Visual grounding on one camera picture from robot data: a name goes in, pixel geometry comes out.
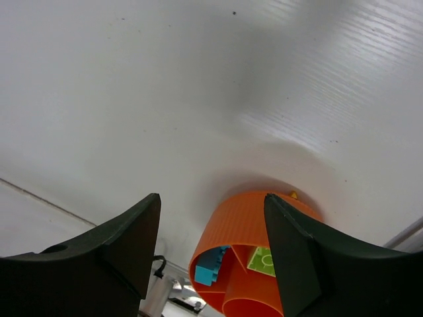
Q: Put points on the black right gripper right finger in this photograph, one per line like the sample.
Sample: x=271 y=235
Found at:
x=323 y=272

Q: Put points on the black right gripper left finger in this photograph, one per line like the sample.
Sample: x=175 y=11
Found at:
x=102 y=272

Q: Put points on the lime green lego brick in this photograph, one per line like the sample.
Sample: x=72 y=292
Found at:
x=261 y=261

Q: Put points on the teal lego brick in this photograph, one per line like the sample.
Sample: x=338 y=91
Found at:
x=208 y=265

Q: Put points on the aluminium frame rail right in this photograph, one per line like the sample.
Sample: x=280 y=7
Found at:
x=408 y=240

